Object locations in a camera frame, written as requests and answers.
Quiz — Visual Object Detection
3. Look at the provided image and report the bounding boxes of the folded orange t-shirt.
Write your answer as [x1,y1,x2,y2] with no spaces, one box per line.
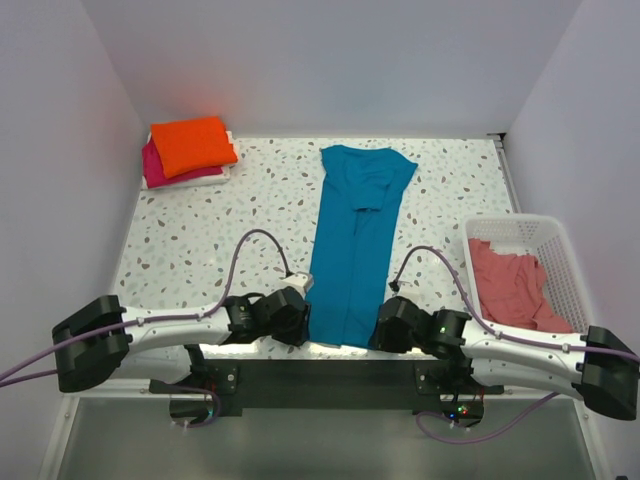
[150,117,238,178]

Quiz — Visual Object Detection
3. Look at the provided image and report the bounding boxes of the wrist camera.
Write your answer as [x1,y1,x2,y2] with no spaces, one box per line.
[280,272,314,297]
[389,280,420,303]

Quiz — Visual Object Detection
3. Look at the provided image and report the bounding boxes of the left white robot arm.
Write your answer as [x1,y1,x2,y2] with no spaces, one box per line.
[52,286,311,393]

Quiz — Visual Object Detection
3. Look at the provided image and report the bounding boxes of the white plastic basket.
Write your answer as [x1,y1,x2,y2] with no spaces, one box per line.
[462,214,593,334]

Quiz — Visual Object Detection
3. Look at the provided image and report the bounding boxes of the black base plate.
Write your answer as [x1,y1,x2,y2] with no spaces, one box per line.
[149,359,504,418]

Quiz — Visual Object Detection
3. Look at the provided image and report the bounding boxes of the folded magenta t-shirt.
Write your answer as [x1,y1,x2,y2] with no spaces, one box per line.
[142,140,221,187]

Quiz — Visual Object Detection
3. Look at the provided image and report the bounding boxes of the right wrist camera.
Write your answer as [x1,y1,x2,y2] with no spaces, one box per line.
[389,280,420,303]

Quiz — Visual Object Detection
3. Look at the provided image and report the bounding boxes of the salmon pink t-shirt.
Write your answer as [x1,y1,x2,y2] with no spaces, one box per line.
[469,238,573,333]

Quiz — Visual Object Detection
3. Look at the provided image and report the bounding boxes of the blue t-shirt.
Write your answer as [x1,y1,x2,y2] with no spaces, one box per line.
[307,145,417,348]

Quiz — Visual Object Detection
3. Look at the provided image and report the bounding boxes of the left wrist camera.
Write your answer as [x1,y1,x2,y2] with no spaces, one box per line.
[280,272,314,297]

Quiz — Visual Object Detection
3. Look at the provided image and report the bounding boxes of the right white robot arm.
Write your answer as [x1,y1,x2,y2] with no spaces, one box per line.
[369,296,639,421]

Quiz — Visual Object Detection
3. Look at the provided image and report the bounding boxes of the aluminium frame rail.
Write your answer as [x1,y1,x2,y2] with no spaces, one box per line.
[37,394,79,480]

